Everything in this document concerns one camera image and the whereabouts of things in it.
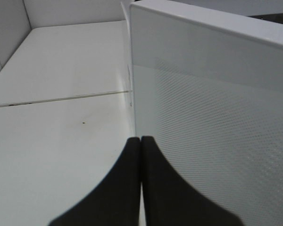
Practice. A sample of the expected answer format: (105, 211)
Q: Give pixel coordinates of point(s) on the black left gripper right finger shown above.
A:
(169, 200)

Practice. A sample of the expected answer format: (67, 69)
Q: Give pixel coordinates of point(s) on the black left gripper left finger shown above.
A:
(115, 201)

